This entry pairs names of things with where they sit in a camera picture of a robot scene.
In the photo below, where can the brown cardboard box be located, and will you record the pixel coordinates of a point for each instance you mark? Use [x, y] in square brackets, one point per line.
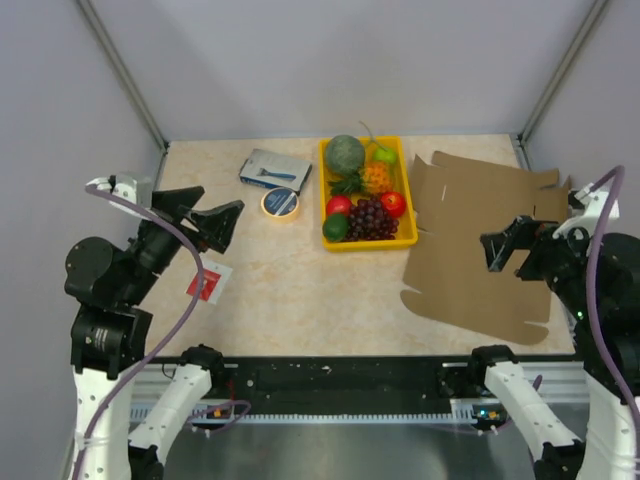
[456, 201]

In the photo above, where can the red tomato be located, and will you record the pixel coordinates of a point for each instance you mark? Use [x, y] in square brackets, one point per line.
[339, 204]

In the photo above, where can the blue razor box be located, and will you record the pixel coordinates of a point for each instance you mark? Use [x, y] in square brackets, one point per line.
[270, 170]

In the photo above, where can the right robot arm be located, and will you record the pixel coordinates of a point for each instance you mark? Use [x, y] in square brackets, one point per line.
[596, 278]

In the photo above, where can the red white packet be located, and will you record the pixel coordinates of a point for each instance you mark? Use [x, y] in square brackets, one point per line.
[216, 277]

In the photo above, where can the masking tape roll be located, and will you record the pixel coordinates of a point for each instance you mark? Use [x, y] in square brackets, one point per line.
[280, 205]

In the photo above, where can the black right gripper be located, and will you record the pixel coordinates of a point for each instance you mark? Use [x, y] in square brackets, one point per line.
[521, 231]

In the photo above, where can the yellow plastic tray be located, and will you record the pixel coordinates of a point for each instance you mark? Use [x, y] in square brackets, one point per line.
[407, 235]

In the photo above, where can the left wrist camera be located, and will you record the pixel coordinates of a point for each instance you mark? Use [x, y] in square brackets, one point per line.
[124, 189]

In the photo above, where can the small orange pineapple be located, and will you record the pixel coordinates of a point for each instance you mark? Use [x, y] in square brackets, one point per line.
[374, 178]

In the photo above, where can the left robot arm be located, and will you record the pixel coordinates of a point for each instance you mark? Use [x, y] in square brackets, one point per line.
[108, 335]

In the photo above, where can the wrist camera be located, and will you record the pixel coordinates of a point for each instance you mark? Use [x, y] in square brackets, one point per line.
[124, 189]
[586, 206]

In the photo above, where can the green melon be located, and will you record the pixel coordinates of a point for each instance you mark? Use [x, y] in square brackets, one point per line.
[344, 155]

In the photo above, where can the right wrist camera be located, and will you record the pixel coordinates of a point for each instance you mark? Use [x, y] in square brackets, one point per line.
[586, 206]

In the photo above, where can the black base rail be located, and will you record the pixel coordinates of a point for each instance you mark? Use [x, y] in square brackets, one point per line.
[365, 390]

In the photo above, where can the green avocado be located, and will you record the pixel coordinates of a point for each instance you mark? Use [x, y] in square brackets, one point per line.
[335, 227]

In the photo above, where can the dark purple grapes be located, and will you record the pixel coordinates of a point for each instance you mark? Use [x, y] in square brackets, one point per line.
[369, 220]

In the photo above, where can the green apple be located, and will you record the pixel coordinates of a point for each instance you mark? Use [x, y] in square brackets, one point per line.
[385, 155]

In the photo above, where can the red apple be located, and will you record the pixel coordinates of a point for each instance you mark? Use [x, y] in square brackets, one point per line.
[394, 203]

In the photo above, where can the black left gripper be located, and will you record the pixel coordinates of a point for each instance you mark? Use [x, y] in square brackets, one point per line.
[215, 225]

